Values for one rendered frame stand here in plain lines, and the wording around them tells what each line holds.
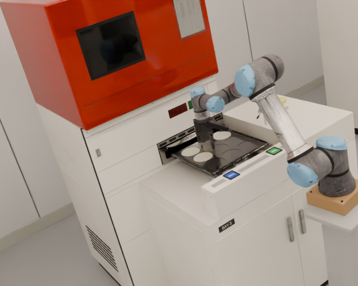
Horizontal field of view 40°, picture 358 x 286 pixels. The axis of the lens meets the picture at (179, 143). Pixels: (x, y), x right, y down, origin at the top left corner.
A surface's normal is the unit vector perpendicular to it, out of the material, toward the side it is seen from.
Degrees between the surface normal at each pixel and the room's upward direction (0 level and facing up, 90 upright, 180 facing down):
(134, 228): 90
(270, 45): 90
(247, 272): 90
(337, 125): 90
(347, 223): 0
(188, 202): 0
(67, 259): 0
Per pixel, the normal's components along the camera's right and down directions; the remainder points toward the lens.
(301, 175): -0.72, 0.55
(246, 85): -0.86, 0.33
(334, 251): -0.59, 0.46
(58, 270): -0.22, -0.88
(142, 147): 0.55, 0.25
